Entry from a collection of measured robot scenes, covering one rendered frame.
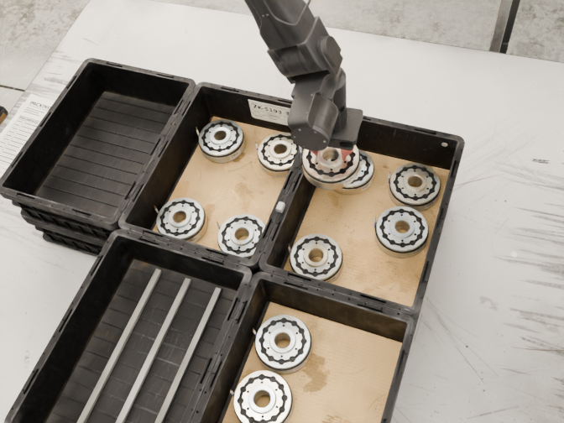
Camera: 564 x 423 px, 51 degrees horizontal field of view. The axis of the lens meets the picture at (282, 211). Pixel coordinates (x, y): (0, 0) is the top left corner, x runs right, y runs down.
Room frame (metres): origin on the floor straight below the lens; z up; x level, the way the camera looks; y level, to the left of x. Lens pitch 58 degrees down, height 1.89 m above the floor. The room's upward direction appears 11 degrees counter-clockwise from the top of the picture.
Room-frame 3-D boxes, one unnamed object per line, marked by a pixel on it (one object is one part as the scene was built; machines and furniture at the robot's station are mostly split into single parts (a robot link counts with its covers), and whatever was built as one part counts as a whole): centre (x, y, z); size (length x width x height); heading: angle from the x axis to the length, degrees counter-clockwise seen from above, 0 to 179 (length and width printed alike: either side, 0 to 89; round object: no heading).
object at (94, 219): (0.88, 0.36, 0.92); 0.40 x 0.30 x 0.02; 150
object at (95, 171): (0.88, 0.36, 0.87); 0.40 x 0.30 x 0.11; 150
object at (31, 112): (1.10, 0.63, 0.70); 0.33 x 0.23 x 0.01; 152
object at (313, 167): (0.62, -0.10, 1.04); 0.10 x 0.10 x 0.01
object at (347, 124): (0.61, -0.10, 1.16); 0.10 x 0.07 x 0.07; 65
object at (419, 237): (0.54, -0.23, 0.86); 0.10 x 0.10 x 0.01
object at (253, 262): (0.73, 0.10, 0.92); 0.40 x 0.30 x 0.02; 150
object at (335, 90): (0.61, -0.10, 1.22); 0.07 x 0.06 x 0.07; 153
